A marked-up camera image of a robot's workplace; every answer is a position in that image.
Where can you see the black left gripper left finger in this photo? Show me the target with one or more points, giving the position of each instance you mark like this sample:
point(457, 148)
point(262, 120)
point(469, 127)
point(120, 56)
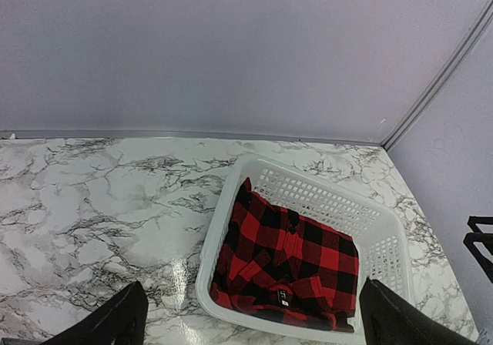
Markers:
point(120, 320)

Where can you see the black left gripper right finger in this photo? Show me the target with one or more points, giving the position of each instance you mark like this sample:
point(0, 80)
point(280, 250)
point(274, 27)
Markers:
point(389, 319)

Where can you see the red black plaid shirt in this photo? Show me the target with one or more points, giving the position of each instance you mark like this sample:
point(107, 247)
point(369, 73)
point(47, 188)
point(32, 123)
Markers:
point(277, 265)

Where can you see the white plastic laundry basket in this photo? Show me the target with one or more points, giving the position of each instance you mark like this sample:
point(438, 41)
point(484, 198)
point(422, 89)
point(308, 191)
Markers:
point(376, 231)

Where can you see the right aluminium corner post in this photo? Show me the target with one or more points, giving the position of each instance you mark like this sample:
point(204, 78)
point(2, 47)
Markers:
point(479, 27)

